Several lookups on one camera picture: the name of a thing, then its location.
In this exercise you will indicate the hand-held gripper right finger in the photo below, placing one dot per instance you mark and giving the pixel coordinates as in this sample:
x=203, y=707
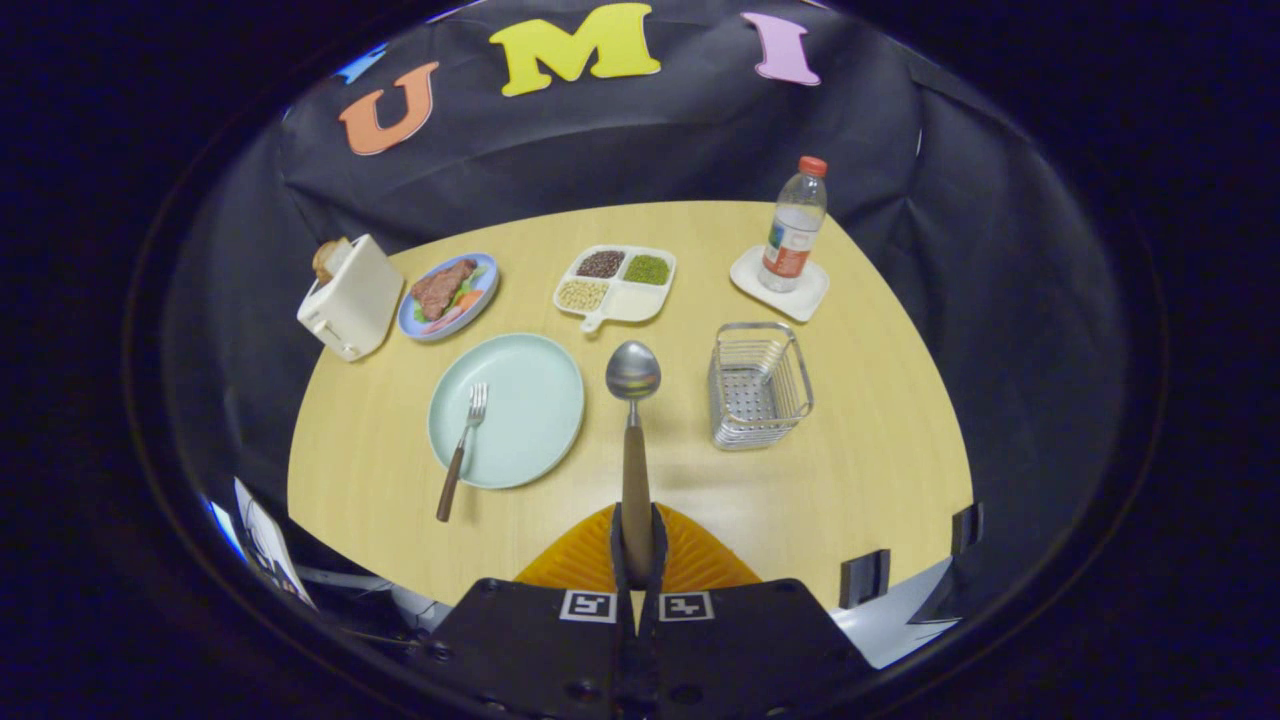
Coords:
x=740, y=650

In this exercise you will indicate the black table clamp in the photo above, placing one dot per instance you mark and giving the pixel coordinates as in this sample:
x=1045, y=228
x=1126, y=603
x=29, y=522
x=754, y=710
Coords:
x=967, y=528
x=865, y=578

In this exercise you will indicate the brown steak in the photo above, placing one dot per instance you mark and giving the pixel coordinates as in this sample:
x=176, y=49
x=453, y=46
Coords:
x=442, y=288

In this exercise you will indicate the blue oval plate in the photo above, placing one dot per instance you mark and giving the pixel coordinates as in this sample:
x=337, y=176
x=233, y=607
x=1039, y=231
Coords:
x=487, y=272

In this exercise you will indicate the white paper sheet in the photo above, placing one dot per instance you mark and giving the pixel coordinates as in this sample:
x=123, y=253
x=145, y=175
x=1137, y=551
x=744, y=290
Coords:
x=268, y=545

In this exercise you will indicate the light green round plate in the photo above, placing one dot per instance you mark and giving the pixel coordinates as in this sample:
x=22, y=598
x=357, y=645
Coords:
x=530, y=410

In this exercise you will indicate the white square coaster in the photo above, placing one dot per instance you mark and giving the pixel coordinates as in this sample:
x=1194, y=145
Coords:
x=805, y=298

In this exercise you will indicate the white divided bean tray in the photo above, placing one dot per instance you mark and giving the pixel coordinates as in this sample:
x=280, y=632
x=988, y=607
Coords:
x=625, y=298

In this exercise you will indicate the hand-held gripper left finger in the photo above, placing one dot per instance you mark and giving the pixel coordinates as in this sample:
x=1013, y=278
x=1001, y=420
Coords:
x=540, y=650

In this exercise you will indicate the white toaster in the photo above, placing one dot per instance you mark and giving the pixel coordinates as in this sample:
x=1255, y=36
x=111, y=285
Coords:
x=355, y=300

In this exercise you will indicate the green and orange vegetables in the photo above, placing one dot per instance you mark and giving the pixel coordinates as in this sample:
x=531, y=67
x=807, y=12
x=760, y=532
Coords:
x=468, y=298

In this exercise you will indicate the clear red capped water bottle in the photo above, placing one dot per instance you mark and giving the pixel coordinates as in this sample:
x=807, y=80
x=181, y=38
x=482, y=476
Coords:
x=793, y=235

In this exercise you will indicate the toasted bread slice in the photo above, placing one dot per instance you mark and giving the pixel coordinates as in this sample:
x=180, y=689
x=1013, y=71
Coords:
x=326, y=258

